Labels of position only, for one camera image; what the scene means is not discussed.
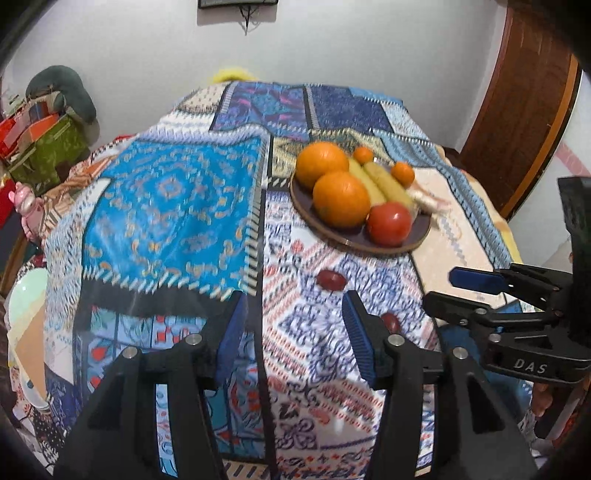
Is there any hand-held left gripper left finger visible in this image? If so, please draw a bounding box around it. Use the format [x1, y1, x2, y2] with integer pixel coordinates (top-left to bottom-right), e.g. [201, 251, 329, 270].
[53, 291, 250, 480]

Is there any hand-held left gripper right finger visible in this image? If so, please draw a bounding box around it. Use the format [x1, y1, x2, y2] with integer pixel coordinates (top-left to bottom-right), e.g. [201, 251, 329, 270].
[342, 290, 539, 480]

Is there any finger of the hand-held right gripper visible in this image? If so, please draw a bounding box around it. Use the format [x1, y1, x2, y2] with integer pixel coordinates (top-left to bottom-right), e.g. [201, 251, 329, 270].
[449, 264, 573, 308]
[422, 290, 555, 335]

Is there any peeled pomelo piece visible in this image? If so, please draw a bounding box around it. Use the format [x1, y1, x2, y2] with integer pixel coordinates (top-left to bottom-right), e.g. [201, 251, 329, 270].
[409, 180, 451, 215]

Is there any brown round plate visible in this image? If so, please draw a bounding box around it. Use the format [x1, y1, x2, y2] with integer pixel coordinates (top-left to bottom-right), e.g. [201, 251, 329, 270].
[289, 157, 432, 254]

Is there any red tomato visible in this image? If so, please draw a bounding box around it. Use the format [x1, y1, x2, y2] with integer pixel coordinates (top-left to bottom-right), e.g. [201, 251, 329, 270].
[367, 202, 413, 246]

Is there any large orange with sticker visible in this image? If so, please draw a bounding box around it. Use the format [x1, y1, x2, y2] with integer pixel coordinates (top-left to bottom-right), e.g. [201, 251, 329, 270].
[312, 171, 371, 228]

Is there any person's right hand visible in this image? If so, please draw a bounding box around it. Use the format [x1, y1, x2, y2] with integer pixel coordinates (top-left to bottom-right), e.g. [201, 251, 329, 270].
[517, 390, 555, 444]

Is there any patchwork printed blanket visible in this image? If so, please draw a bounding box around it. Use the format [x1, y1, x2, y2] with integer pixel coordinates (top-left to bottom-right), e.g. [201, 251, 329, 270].
[41, 80, 522, 480]

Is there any white sliding wardrobe door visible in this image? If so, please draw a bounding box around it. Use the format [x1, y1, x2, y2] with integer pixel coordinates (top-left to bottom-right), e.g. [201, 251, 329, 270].
[508, 69, 591, 287]

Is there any brown wooden door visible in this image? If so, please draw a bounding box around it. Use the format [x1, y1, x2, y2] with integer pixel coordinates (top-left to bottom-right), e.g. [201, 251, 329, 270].
[459, 0, 583, 219]

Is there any mint green plate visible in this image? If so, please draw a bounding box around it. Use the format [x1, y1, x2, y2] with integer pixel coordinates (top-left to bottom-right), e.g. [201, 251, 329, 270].
[7, 268, 49, 411]

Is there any orange striped quilt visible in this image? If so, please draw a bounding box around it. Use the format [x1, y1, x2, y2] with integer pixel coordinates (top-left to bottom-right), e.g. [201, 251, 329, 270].
[46, 134, 136, 223]

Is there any pink toy figure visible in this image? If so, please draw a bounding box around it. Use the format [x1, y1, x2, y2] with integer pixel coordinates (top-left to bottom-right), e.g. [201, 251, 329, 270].
[15, 181, 45, 239]

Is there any green gift bag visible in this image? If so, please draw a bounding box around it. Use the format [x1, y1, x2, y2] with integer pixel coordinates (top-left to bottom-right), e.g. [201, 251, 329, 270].
[9, 115, 90, 195]

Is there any yellow foam cushion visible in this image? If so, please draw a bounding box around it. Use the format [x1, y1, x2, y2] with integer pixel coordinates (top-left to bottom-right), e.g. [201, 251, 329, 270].
[208, 67, 259, 85]

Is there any red low box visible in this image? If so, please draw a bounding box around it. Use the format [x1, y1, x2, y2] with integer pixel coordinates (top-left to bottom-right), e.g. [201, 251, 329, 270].
[0, 178, 20, 223]

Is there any orange flat box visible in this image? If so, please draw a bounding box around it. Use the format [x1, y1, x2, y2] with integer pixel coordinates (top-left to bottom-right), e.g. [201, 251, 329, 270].
[14, 112, 62, 145]

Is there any red gift box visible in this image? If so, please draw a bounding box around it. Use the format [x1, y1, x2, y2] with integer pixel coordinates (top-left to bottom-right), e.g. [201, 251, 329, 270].
[0, 117, 20, 158]

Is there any small black wall monitor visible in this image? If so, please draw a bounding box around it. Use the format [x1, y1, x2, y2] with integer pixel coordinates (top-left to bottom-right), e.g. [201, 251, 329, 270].
[198, 0, 279, 10]

